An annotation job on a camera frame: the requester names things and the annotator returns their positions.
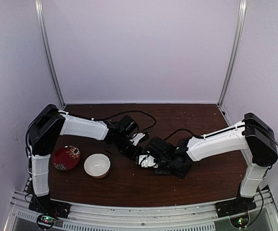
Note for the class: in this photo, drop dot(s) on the right aluminium frame post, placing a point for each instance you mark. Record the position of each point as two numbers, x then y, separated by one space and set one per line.
234 51

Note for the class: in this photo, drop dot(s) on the aluminium frame post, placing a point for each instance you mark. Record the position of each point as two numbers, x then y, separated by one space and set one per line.
48 54
234 51

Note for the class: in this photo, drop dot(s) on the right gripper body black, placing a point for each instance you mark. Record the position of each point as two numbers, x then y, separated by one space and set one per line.
165 164

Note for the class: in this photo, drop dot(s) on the white ceramic bowl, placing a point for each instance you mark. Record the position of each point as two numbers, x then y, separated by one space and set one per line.
97 166

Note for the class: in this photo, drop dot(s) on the red floral plate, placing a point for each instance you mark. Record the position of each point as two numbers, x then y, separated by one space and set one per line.
66 158

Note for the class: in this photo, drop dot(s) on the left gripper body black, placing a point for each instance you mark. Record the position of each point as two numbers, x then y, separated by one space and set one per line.
125 150

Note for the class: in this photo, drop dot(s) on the black zip tool case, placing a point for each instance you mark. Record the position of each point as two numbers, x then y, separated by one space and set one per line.
181 172

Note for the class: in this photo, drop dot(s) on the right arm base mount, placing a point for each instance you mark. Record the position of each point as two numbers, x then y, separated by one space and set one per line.
237 210

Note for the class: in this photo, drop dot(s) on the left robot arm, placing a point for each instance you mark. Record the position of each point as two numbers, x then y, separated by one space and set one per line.
45 129

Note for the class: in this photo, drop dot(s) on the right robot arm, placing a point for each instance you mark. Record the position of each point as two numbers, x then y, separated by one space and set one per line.
249 134

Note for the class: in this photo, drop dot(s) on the aluminium front rail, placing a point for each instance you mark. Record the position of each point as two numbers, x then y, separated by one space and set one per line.
85 217

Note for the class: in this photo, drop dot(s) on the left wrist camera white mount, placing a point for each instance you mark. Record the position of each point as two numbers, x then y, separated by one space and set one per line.
139 138

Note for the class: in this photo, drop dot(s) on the left aluminium frame post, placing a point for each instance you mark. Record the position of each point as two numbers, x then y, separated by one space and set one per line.
48 54

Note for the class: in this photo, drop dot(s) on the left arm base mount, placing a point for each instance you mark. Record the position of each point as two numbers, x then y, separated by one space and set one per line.
50 211

